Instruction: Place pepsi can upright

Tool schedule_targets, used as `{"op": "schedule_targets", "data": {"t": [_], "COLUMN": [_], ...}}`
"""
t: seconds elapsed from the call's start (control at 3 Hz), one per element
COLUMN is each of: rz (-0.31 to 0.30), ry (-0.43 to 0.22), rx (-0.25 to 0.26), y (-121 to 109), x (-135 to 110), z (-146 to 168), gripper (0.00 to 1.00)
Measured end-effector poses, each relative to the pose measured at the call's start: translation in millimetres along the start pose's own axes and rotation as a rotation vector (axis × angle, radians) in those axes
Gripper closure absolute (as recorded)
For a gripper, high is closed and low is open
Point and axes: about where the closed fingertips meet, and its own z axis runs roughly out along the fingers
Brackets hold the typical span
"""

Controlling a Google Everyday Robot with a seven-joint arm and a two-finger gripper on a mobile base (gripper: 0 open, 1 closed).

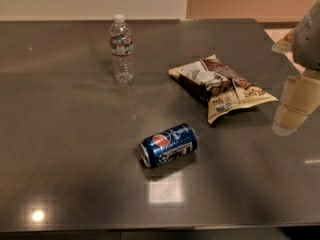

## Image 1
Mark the clear plastic water bottle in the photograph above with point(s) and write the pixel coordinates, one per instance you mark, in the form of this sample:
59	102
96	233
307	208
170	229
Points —
121	47

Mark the brown white snack bag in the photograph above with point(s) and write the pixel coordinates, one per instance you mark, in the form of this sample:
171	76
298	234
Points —
220	86

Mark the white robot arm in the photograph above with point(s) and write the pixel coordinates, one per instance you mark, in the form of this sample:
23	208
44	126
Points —
303	42

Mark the blue pepsi can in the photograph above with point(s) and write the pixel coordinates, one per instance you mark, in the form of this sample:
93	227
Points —
168	145

